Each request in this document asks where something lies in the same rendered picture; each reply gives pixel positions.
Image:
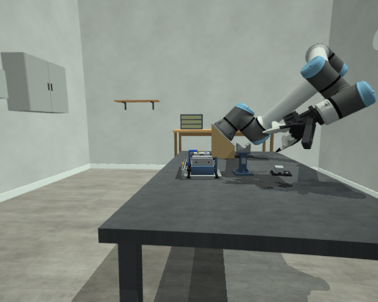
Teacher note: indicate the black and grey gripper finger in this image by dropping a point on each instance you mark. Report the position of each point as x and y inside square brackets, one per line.
[288, 141]
[276, 127]

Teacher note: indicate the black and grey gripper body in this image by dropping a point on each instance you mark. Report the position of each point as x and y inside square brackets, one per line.
[298, 131]

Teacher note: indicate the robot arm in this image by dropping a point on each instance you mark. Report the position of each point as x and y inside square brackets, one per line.
[323, 74]

